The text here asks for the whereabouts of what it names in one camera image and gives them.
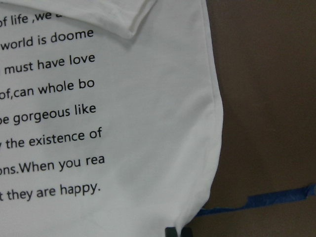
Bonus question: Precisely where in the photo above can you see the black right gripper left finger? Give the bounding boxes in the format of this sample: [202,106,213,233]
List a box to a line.
[165,227,177,237]

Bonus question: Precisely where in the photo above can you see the white long-sleeve printed shirt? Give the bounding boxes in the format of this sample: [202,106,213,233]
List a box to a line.
[0,0,223,237]

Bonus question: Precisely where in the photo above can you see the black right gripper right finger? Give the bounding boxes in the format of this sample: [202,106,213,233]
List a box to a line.
[180,227,193,237]

